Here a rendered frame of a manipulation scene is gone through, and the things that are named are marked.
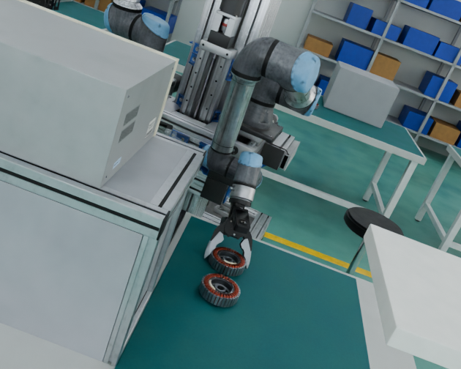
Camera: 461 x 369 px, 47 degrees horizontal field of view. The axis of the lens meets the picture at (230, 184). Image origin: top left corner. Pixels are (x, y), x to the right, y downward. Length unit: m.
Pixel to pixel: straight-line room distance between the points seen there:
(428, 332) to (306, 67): 0.94
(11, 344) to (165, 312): 0.38
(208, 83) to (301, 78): 0.72
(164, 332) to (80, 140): 0.53
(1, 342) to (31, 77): 0.54
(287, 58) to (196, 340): 0.82
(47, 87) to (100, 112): 0.10
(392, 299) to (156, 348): 0.61
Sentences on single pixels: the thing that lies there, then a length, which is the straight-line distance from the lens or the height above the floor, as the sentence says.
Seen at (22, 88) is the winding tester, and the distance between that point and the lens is 1.04.
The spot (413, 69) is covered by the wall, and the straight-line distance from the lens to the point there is 8.24.
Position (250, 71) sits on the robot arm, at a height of 1.29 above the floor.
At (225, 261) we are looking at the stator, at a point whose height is 0.79.
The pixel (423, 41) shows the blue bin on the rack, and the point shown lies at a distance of 7.65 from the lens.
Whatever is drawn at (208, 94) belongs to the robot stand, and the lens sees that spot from 2.20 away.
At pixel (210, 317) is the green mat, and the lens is 1.42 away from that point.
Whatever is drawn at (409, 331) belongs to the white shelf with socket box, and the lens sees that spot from 0.82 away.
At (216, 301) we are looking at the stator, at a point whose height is 0.77.
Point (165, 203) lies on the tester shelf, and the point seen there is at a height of 1.11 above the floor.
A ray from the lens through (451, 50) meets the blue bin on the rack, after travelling 7.74.
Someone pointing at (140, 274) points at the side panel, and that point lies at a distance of 1.07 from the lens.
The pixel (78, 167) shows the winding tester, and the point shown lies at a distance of 1.04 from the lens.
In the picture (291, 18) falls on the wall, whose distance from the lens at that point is 8.03.
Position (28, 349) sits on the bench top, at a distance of 1.21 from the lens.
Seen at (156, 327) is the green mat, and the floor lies 0.75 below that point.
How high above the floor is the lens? 1.58
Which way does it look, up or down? 22 degrees down
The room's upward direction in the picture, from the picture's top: 21 degrees clockwise
